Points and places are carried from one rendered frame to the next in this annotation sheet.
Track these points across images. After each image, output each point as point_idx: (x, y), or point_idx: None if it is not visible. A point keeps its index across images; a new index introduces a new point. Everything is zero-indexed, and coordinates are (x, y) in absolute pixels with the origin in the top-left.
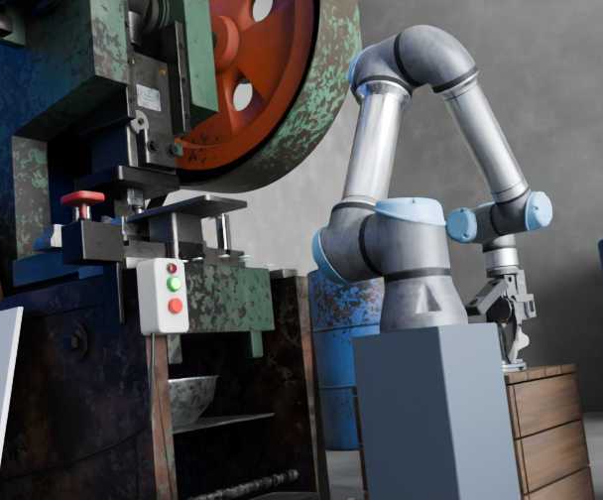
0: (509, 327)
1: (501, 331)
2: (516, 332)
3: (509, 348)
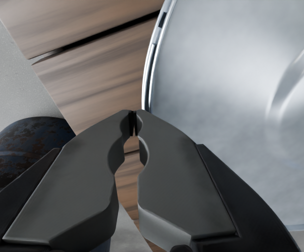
0: (54, 207)
1: (137, 188)
2: (16, 178)
3: (106, 125)
